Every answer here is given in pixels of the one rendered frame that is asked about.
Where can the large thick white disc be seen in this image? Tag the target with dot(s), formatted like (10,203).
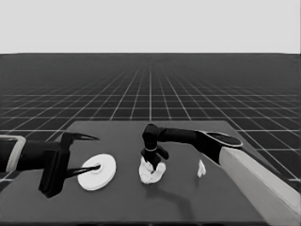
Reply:
(106,177)

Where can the white round carrier with pins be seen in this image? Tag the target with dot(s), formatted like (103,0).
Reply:
(155,179)

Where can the small white T-shaped piece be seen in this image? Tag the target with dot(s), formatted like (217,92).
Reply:
(201,171)

